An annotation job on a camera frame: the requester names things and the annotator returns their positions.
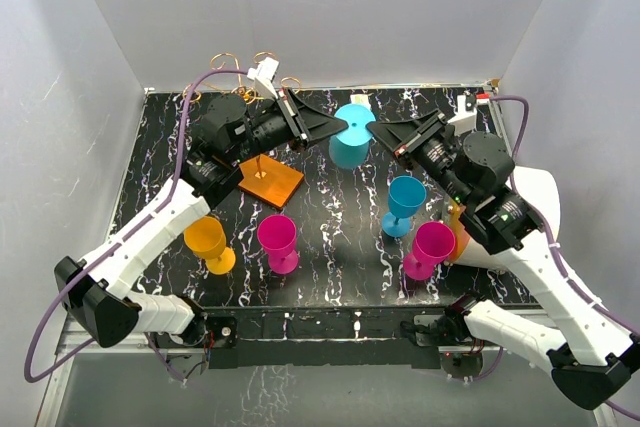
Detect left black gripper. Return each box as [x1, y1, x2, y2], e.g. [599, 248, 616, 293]
[230, 88, 349, 165]

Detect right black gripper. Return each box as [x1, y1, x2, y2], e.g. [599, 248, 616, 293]
[366, 110, 473, 208]

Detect blue wine glass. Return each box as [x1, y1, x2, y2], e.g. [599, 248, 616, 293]
[329, 103, 375, 170]
[381, 176, 427, 238]

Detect blue wine glass front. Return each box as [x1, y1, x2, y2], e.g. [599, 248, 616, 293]
[381, 176, 427, 238]

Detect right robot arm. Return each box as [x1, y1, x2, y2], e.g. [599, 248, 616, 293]
[367, 111, 639, 410]

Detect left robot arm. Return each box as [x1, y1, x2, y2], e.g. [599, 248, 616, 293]
[54, 89, 348, 348]

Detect pink wine glass right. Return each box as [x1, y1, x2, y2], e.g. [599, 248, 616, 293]
[402, 221, 456, 281]

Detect pink wine glass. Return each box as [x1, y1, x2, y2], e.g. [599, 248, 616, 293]
[257, 214, 299, 275]
[402, 221, 456, 281]

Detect pink wine glass left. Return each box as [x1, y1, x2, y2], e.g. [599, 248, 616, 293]
[257, 214, 299, 275]

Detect orange wine glass front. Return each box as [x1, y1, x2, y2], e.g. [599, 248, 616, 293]
[184, 216, 236, 275]

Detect small white box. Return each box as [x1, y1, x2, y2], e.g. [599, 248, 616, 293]
[350, 94, 371, 109]

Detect white bucket orange lid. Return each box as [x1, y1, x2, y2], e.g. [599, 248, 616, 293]
[442, 166, 561, 272]

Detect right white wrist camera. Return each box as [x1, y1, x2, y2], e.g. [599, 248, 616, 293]
[448, 90, 491, 136]

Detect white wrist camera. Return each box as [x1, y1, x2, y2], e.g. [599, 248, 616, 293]
[247, 56, 279, 100]
[448, 90, 491, 136]

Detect gold wire glass rack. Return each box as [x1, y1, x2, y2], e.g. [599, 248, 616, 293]
[187, 83, 304, 210]

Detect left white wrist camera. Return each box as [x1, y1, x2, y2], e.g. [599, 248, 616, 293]
[247, 56, 279, 100]

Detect black front mounting rail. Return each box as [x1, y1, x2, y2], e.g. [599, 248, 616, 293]
[164, 304, 484, 371]

